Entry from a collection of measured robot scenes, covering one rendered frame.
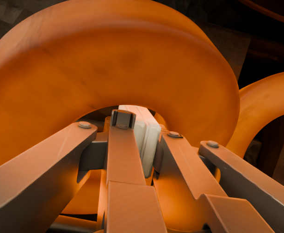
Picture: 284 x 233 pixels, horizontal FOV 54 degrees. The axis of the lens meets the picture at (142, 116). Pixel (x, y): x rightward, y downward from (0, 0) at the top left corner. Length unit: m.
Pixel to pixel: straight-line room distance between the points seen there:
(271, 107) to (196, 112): 0.09
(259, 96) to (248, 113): 0.02
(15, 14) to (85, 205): 0.18
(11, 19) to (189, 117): 0.19
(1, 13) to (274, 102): 0.25
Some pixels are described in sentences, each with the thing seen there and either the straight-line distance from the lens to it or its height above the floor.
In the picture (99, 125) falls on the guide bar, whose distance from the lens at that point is 0.25.
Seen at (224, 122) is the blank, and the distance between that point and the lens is 0.18.
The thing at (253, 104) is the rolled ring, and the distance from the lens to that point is 0.23.
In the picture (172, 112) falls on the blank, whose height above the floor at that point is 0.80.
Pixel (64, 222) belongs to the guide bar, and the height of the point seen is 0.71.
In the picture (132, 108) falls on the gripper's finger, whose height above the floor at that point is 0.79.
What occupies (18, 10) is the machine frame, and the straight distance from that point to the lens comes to 0.29.
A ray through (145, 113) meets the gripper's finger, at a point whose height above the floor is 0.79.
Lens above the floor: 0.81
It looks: 8 degrees down
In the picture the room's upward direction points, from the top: 15 degrees clockwise
